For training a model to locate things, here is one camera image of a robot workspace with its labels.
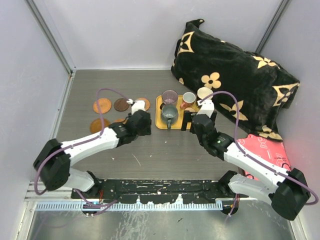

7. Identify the orange wooden coaster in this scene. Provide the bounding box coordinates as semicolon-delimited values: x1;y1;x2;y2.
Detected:
114;117;128;124

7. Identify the light woven coaster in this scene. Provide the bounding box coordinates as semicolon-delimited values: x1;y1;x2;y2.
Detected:
137;97;151;112

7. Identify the dark brown wooden coaster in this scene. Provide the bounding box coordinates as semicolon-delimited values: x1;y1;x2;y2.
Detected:
114;98;130;112

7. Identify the orange cork coaster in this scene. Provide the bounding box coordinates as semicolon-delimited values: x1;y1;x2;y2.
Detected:
92;98;112;114

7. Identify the grooved wooden coaster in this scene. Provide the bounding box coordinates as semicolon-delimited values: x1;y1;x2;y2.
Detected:
89;118;111;134

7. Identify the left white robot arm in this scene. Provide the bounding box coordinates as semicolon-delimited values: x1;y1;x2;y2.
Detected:
33;99;151;198

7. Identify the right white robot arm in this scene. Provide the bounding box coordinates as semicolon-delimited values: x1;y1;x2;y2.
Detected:
181;100;311;221

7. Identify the small orange cup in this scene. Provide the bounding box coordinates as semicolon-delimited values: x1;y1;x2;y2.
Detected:
185;107;196;113

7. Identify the black cup cream inside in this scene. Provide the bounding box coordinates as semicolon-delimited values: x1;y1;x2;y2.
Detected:
197;87;213;100

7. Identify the purple transparent cup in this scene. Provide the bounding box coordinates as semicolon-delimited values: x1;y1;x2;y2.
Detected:
161;89;179;106

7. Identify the grey mug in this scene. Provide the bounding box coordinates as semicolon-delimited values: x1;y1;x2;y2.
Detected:
160;104;179;130

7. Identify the pink mug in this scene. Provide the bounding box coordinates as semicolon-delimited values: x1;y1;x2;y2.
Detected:
180;92;197;110

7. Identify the yellow tray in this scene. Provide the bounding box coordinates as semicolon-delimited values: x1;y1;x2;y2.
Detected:
155;94;203;131

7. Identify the black floral pillow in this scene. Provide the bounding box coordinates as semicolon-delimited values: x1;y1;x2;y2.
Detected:
171;19;300;142

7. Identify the red patterned bag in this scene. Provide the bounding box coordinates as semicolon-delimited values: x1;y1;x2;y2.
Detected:
237;134;291;171

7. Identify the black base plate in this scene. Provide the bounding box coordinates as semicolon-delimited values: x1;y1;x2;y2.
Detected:
83;179;235;205

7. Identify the white cable duct rail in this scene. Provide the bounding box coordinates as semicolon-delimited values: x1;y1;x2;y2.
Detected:
35;200;223;212

